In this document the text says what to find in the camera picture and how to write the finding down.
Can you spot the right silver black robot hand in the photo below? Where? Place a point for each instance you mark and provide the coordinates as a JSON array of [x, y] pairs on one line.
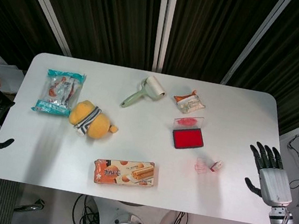
[[275, 184]]

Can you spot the red ink pad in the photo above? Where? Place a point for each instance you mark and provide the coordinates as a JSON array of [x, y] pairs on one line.
[[187, 137]]

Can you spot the teal snack bag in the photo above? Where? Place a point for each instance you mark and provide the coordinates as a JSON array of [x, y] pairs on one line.
[[59, 92]]

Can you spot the chrome chair leg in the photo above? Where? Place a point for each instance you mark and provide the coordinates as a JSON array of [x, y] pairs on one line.
[[30, 204]]

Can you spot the yellow plush toy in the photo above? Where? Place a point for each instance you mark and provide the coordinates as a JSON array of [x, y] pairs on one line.
[[93, 122]]

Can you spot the small orange white snack packet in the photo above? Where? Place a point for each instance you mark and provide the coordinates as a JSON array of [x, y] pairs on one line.
[[190, 101]]

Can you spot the dark pleated curtain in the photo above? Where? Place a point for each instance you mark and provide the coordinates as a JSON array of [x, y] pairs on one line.
[[112, 11]]

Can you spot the orange biscuit box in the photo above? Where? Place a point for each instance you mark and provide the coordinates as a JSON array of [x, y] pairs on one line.
[[126, 172]]

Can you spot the green lint roller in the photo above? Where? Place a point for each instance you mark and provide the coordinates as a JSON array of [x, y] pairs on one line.
[[147, 91]]

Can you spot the white frame post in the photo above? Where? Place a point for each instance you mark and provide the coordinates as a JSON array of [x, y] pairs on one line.
[[164, 24], [42, 3], [255, 39]]

